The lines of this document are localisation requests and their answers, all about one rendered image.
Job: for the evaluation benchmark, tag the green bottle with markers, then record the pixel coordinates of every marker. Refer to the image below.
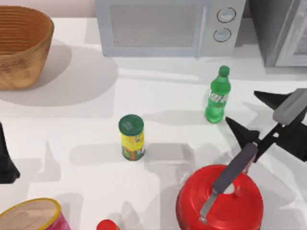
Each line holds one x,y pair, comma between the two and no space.
217,98

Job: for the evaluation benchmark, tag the red fire extinguisher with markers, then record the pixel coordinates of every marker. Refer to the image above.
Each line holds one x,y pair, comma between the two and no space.
216,191

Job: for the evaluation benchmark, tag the round microwave knob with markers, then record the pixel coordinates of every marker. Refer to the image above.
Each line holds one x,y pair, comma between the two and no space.
226,14
222,35

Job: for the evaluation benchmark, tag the pale microwave oven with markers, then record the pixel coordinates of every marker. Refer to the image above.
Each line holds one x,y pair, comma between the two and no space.
239,14

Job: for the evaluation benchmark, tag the yellow can with green lid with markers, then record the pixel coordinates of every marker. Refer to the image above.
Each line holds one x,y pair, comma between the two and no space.
132,141

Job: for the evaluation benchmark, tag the microwave oven door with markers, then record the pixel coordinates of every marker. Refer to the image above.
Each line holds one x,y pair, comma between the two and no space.
153,26

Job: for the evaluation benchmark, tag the red-capped bottle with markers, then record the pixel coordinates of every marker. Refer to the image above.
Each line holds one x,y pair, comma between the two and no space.
108,225

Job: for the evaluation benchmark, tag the pink can with yellow rim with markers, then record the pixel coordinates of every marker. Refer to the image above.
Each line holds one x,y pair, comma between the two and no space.
31,215

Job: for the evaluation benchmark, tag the brown woven basket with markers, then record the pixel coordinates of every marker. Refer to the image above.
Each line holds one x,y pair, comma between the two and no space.
21,60

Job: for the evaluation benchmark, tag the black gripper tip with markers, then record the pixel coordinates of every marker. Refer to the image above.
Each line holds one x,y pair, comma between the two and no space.
6,163

